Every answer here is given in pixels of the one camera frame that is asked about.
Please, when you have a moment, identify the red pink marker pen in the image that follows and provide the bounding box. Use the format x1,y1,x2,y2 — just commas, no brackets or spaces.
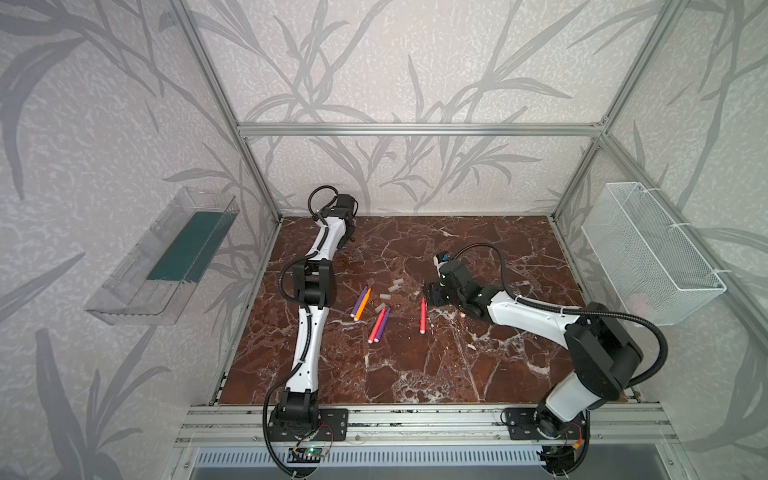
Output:
419,297,427,335

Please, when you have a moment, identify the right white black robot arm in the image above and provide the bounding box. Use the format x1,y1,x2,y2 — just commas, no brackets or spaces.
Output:
424,253,669,439

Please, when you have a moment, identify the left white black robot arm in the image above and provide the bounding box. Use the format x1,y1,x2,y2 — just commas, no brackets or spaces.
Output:
263,185,358,441

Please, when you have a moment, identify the purple marker pen lower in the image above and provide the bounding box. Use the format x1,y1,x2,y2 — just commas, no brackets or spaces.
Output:
374,308,391,343

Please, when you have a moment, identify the purple marker pen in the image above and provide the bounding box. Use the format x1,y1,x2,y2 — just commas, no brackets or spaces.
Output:
350,285,369,320
374,308,391,343

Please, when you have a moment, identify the green circuit board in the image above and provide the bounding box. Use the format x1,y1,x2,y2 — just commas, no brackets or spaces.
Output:
288,445,332,464

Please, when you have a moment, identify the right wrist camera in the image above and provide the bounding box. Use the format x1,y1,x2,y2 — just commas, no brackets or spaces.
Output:
433,251,452,269

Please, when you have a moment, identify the aluminium frame crossbar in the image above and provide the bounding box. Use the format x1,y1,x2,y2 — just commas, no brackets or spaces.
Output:
237,122,602,138

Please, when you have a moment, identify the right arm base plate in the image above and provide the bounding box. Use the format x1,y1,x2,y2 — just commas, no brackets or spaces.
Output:
500,407,587,441

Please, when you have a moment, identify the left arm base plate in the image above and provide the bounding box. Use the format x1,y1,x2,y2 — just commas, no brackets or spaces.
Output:
266,408,349,442

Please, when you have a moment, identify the white wire mesh basket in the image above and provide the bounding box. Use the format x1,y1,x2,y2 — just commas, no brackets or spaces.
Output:
582,182,727,326

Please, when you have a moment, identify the clear plastic wall tray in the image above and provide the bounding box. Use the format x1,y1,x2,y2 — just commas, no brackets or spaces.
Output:
85,187,240,326

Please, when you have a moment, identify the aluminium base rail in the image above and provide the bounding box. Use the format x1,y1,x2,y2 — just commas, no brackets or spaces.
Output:
174,403,680,447

